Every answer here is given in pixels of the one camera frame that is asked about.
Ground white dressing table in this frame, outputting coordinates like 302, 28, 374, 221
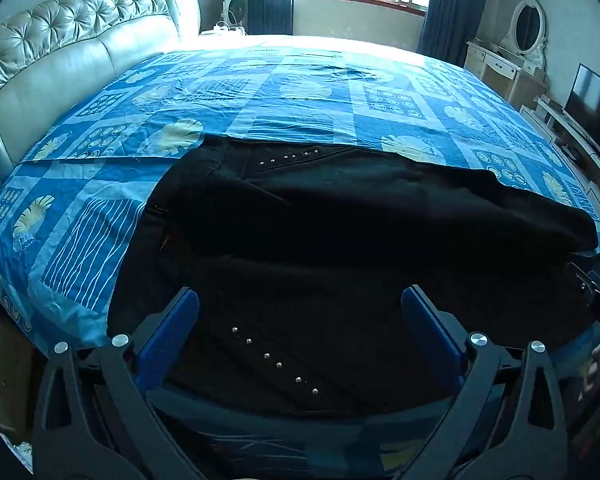
465, 39, 547, 107

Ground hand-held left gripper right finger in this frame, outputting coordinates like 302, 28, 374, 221
395, 285, 568, 480

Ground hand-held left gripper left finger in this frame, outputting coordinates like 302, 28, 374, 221
31, 286, 206, 480

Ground white box fan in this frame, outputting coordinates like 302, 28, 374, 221
223, 0, 249, 29

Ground grey tufted leather headboard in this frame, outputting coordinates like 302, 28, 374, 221
0, 0, 202, 198

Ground white television stand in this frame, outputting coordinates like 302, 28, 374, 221
520, 94, 600, 241

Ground black flat television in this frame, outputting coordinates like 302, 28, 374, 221
563, 63, 600, 153

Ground blue patterned bed sheet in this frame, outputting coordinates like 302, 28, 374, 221
0, 34, 600, 480

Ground oval white framed mirror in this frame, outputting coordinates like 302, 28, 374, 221
500, 0, 549, 70

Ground person's right hand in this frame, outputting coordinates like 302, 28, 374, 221
579, 344, 600, 402

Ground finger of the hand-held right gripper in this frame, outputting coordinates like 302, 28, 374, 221
567, 261, 600, 307

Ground black studded pants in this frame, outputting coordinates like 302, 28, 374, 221
106, 132, 600, 413

